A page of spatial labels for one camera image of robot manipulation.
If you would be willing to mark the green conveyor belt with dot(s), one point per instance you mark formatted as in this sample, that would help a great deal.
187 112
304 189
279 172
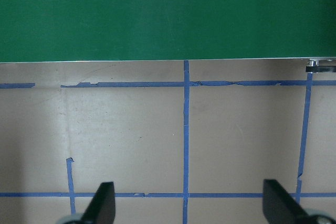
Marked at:
157 11

